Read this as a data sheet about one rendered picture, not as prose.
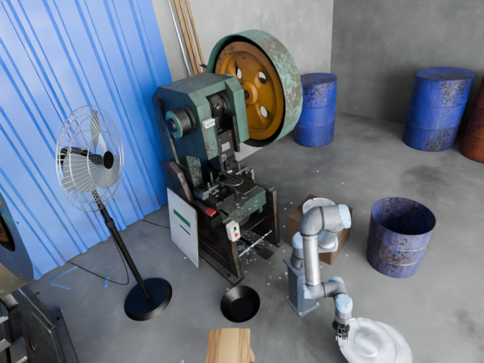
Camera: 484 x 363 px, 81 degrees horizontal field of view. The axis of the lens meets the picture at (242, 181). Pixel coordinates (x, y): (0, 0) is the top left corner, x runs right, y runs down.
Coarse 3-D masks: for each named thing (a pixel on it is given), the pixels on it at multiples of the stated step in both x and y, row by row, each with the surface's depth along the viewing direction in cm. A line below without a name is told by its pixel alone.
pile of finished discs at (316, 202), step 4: (308, 200) 249; (312, 200) 250; (316, 200) 248; (320, 200) 247; (324, 200) 246; (328, 200) 246; (304, 204) 245; (308, 204) 245; (312, 204) 245; (316, 204) 244; (320, 204) 242; (324, 204) 243; (328, 204) 242; (332, 204) 241; (304, 208) 241; (308, 208) 241; (304, 212) 237
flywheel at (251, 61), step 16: (224, 48) 207; (240, 48) 195; (256, 48) 185; (224, 64) 217; (240, 64) 207; (256, 64) 196; (272, 64) 182; (240, 80) 215; (256, 80) 203; (272, 80) 187; (256, 96) 209; (272, 96) 199; (256, 112) 219; (272, 112) 206; (256, 128) 227; (272, 128) 209
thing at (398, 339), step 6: (384, 324) 162; (390, 330) 159; (396, 330) 158; (396, 336) 156; (402, 336) 155; (396, 342) 153; (402, 342) 153; (396, 348) 151; (402, 348) 150; (408, 348) 150; (402, 354) 148; (408, 354) 148; (396, 360) 146; (402, 360) 146; (408, 360) 145
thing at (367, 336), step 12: (360, 324) 163; (372, 324) 162; (348, 336) 158; (360, 336) 157; (372, 336) 156; (384, 336) 156; (348, 348) 153; (360, 348) 152; (372, 348) 151; (384, 348) 151; (348, 360) 148; (360, 360) 148; (372, 360) 147; (384, 360) 146
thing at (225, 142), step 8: (224, 128) 205; (224, 136) 200; (224, 144) 203; (232, 144) 208; (224, 152) 205; (232, 152) 211; (224, 160) 206; (232, 160) 209; (216, 168) 214; (224, 168) 210
